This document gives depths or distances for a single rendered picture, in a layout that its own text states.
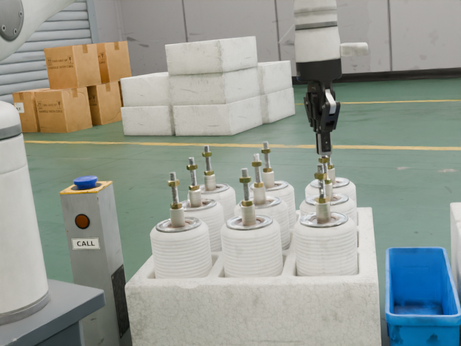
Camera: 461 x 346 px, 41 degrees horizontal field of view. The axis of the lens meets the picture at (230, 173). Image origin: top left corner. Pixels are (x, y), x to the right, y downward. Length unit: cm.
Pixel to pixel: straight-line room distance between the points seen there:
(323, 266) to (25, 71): 610
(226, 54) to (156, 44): 413
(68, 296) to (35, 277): 5
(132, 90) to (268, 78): 85
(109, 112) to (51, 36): 245
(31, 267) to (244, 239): 41
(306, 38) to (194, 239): 37
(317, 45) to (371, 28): 525
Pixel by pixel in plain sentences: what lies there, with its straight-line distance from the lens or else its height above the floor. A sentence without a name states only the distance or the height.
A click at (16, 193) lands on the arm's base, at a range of 61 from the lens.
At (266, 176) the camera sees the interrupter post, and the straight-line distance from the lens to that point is 121.
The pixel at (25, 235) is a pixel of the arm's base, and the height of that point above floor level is 38.
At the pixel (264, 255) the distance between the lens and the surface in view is 97.
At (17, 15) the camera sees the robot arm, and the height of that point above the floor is 58.
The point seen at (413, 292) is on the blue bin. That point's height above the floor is 3.
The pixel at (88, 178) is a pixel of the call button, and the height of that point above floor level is 33.
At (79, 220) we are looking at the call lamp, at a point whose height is 27.
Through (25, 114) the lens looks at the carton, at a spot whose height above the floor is 14.
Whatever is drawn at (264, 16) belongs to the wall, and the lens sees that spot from 677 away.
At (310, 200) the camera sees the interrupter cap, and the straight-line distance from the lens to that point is 109.
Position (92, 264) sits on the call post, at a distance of 111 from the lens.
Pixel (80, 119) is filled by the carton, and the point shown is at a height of 7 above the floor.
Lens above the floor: 54
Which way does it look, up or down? 12 degrees down
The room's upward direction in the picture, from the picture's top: 6 degrees counter-clockwise
